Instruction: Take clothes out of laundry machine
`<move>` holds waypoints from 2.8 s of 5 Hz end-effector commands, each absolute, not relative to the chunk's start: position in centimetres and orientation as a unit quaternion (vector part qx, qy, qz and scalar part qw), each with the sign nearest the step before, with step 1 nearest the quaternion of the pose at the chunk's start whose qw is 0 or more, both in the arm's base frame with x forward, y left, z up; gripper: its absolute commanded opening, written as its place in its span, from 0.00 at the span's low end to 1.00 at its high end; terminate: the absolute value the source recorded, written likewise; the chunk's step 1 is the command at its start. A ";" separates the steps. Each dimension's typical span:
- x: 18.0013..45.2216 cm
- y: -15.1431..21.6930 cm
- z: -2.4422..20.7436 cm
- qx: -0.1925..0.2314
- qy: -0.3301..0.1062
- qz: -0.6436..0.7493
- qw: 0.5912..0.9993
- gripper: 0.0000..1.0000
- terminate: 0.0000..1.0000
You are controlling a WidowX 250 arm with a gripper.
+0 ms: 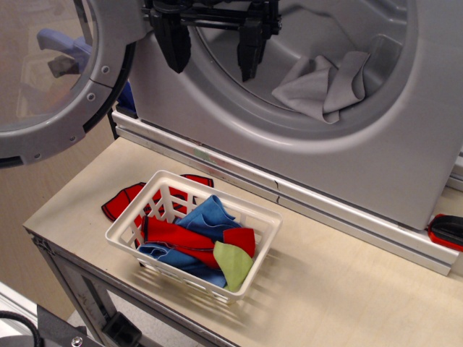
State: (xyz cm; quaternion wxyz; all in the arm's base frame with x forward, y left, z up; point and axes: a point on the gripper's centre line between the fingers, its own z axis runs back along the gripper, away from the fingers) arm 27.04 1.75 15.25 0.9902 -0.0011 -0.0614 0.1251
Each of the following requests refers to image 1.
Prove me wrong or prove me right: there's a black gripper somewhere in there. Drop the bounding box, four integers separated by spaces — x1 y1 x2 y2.
141 1 281 82

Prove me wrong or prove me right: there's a grey cloth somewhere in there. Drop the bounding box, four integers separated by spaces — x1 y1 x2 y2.
272 51 370 124

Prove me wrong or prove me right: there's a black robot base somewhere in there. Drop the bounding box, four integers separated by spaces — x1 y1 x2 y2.
0 304 109 347

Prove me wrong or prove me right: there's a round washing machine door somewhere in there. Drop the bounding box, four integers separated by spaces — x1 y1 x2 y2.
1 1 145 168

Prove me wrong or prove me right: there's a grey toy washing machine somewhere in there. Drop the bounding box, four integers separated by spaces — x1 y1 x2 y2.
129 1 462 228

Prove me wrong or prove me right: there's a blue plastic object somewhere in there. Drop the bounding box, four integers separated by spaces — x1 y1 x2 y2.
36 28 136 109

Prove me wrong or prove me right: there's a blue cloth in basket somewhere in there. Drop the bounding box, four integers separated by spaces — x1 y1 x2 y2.
139 195 241 288

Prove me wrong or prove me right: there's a red cloth under basket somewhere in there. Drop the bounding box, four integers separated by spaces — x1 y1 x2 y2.
101 173 214 222

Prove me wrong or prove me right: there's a red cloth in basket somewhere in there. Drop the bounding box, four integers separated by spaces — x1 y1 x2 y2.
141 217 255 270

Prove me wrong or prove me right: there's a white plastic basket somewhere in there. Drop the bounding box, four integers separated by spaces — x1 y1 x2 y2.
101 171 282 304

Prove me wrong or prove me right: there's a green cloth in basket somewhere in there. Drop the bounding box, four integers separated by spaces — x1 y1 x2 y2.
213 241 253 292

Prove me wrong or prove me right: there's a metal table frame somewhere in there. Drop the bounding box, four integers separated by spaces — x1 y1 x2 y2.
30 232 236 346

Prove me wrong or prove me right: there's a white aluminium rail base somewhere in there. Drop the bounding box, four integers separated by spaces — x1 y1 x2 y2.
112 111 462 275

